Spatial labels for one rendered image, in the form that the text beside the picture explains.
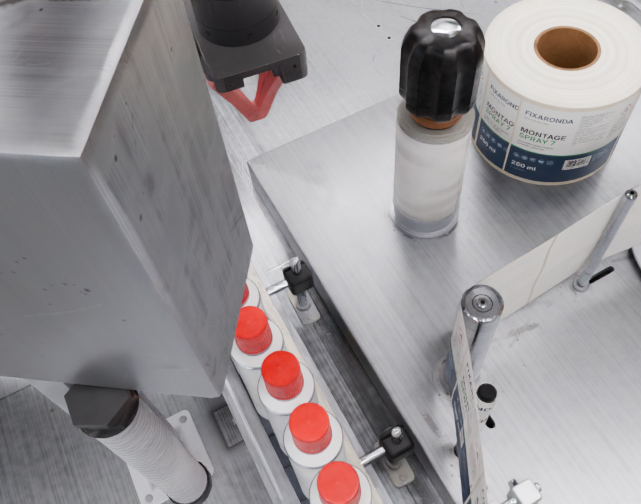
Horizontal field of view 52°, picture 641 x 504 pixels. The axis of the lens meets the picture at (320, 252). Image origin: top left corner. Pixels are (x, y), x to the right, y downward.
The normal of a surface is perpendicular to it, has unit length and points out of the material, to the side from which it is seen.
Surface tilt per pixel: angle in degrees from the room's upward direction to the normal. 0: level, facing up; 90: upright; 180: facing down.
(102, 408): 0
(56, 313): 90
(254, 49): 1
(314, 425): 3
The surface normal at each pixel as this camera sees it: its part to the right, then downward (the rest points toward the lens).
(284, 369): -0.11, -0.54
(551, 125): -0.28, 0.83
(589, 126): 0.11, 0.84
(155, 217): 0.99, 0.07
